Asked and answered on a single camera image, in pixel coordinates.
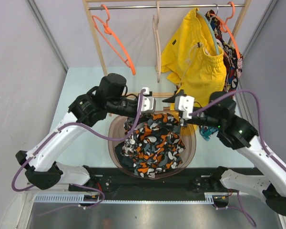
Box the orange black camouflage shorts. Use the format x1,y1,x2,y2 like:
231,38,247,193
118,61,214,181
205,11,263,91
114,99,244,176
123,113,186,178

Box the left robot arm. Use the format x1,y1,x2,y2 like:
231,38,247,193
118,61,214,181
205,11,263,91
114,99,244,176
15,73,155,191

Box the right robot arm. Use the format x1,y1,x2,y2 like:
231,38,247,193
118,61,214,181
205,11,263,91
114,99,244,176
163,91,286,216

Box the yellow shorts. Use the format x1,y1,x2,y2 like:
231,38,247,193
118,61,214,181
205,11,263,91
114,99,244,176
161,8,226,106

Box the dark navy shorts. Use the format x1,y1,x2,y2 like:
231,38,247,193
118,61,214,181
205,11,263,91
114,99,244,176
114,142,138,173

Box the orange hanger left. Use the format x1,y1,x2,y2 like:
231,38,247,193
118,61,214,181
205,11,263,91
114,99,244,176
91,4,136,75

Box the orange hanger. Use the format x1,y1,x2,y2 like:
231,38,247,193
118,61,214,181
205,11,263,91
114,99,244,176
210,1,240,59
91,4,136,75

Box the colourful patterned shorts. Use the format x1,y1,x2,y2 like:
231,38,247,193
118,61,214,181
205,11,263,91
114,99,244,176
199,9,244,143

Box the beige wooden hanger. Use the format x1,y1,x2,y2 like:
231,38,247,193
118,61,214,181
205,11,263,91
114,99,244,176
152,1,161,83

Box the orange hanger right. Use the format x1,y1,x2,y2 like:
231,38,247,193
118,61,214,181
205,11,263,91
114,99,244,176
210,1,240,59

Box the teal hanger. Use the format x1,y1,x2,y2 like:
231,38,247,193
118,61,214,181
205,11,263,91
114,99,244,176
196,11,220,55

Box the metal hanging rod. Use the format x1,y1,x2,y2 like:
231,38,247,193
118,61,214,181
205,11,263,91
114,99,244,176
88,3,245,10

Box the wooden clothes rack frame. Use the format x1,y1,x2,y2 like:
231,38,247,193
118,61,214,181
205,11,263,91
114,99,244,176
82,0,252,98

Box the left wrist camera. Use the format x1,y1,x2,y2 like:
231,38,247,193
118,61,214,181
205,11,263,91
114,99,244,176
137,87,156,113

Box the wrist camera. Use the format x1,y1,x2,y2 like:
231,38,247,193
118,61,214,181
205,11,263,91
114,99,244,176
137,87,156,113
174,95,194,120

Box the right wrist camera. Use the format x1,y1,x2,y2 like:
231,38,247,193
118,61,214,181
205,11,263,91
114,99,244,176
174,95,194,120

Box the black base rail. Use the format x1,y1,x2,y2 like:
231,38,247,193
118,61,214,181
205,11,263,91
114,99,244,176
69,167,270,201

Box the white cable duct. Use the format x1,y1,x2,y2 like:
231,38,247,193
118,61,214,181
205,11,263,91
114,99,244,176
33,193,223,205

